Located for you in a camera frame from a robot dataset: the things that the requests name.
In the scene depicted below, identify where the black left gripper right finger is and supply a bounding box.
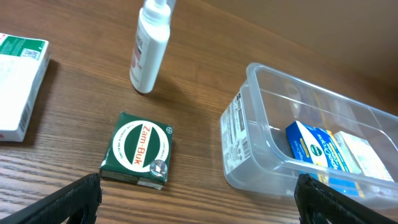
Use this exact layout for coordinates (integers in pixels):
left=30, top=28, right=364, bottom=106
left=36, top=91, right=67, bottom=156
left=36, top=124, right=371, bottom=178
left=294, top=174, right=397, bottom=224

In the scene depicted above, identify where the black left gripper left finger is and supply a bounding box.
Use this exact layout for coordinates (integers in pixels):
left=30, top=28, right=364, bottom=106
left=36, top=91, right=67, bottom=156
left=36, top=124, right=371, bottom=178
left=1, top=173, right=102, bottom=224

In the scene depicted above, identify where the blue VapoDrops lozenge box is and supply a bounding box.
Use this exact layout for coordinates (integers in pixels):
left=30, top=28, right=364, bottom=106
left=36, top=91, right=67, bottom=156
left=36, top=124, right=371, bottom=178
left=285, top=121, right=365, bottom=198

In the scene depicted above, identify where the white green Panadol box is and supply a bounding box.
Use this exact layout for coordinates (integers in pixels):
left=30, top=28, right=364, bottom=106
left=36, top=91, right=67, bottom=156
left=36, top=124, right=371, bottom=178
left=1, top=33, right=50, bottom=142

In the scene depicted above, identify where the white medicine box in container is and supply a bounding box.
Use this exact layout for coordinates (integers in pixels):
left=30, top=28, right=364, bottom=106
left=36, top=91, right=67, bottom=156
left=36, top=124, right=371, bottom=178
left=333, top=131, right=394, bottom=182

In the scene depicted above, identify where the clear plastic container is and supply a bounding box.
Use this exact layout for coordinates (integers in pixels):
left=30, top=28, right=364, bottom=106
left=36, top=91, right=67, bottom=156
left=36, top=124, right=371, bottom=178
left=220, top=63, right=397, bottom=209

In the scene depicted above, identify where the green Zam-Buk ointment box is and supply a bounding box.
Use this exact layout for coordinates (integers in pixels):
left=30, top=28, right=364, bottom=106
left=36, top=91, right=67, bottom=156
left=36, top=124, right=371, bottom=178
left=99, top=112, right=174, bottom=190

